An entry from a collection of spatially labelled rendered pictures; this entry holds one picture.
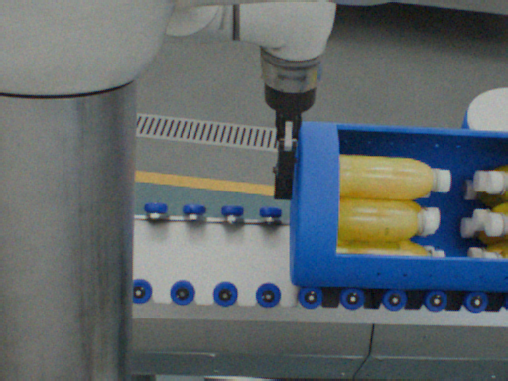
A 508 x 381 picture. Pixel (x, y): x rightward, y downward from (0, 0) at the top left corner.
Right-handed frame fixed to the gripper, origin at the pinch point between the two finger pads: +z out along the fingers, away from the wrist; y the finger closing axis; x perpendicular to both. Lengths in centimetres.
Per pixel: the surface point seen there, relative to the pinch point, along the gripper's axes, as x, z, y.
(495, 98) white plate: 49, 12, -44
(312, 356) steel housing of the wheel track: 7.2, 34.4, 11.5
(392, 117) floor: 56, 116, -172
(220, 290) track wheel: -10.0, 18.7, 8.4
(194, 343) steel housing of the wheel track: -14.7, 30.8, 11.7
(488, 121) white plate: 46, 12, -35
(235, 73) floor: -20, 116, -202
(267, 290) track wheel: -1.9, 18.5, 8.2
